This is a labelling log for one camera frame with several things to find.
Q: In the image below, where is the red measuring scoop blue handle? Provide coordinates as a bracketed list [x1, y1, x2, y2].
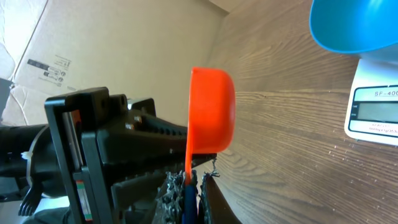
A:
[183, 67, 236, 223]

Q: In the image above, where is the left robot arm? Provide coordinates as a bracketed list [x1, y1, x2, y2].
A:
[1, 87, 219, 223]

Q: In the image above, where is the cardboard box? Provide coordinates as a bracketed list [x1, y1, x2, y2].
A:
[1, 0, 226, 126]

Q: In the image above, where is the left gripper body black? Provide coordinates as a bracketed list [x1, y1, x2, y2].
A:
[45, 87, 155, 223]

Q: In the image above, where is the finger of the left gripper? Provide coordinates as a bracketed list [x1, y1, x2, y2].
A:
[96, 110, 218, 167]
[110, 171, 167, 223]

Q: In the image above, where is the white kitchen scale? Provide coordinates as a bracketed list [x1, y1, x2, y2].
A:
[345, 59, 397, 146]

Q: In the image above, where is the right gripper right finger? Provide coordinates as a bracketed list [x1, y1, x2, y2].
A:
[197, 160, 242, 224]

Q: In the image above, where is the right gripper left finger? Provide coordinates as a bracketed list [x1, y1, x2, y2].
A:
[150, 171, 185, 224]

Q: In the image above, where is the blue bowl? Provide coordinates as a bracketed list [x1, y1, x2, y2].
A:
[309, 0, 397, 63]

